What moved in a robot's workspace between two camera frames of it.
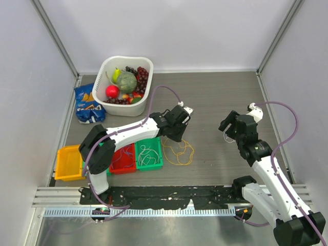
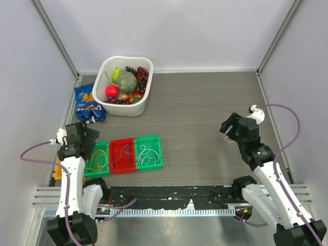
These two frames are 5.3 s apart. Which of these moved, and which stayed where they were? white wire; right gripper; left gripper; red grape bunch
Moved: left gripper
Stayed: white wire; red grape bunch; right gripper
